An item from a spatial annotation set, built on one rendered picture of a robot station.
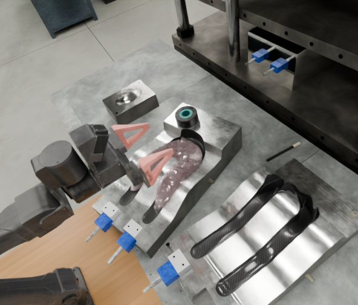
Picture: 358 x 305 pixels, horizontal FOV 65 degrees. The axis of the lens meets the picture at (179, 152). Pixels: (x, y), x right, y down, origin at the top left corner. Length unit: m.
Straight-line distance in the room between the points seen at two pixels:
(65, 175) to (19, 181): 2.09
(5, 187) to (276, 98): 2.14
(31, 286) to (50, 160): 0.35
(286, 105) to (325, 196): 0.47
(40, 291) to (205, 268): 0.38
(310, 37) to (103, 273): 1.03
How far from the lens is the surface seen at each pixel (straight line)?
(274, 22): 1.24
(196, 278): 0.76
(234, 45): 1.43
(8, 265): 1.13
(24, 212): 0.57
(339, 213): 0.88
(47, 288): 0.78
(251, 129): 1.12
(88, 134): 0.50
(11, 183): 2.63
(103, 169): 0.53
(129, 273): 0.91
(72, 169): 0.51
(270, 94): 1.29
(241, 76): 1.39
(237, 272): 0.77
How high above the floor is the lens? 1.62
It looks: 49 degrees down
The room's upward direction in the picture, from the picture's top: 17 degrees counter-clockwise
